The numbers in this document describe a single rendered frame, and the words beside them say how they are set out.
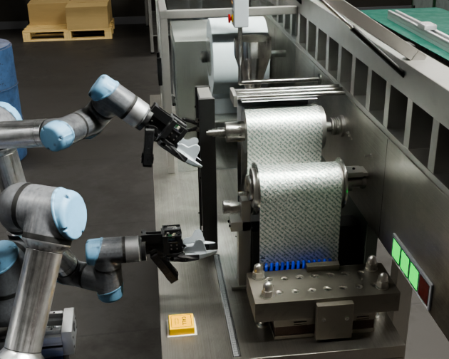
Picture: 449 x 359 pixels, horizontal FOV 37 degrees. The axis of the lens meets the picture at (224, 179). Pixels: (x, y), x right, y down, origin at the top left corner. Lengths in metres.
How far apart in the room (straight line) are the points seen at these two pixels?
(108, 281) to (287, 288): 0.50
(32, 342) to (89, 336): 1.85
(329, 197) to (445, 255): 0.51
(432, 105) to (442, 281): 0.38
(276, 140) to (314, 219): 0.29
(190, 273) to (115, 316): 1.45
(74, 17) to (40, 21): 0.74
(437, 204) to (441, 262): 0.13
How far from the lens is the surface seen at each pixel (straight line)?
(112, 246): 1.88
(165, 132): 1.80
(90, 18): 10.24
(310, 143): 2.09
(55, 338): 2.22
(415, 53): 1.69
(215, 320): 1.96
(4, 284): 2.13
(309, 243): 1.96
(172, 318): 1.94
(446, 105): 1.46
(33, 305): 1.62
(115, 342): 3.41
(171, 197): 2.69
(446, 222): 1.49
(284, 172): 1.88
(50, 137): 1.74
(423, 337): 3.50
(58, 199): 1.59
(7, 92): 5.52
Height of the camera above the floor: 2.05
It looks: 24 degrees down
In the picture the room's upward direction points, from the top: 1 degrees counter-clockwise
